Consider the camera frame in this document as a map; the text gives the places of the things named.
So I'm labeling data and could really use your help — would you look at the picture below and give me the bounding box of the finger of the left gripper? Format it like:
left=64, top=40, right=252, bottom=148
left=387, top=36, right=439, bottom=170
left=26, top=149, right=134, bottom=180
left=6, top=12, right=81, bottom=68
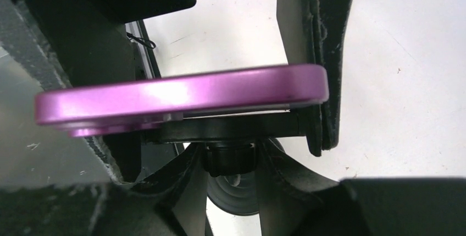
left=0, top=0, right=197, bottom=184
left=276, top=0, right=353, bottom=157

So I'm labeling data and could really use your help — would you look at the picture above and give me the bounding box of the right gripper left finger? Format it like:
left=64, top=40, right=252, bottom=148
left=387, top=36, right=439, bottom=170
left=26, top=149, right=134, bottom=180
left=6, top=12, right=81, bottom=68
left=1, top=144, right=207, bottom=235

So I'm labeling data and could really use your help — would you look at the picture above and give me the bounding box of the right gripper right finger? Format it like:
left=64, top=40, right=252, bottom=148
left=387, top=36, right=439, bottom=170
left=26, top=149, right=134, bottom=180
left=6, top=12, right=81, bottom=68
left=255, top=140, right=465, bottom=235

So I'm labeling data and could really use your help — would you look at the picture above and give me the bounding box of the black round-base phone stand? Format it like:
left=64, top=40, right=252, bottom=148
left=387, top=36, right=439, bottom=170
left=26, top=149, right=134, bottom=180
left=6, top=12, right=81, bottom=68
left=142, top=109, right=321, bottom=216

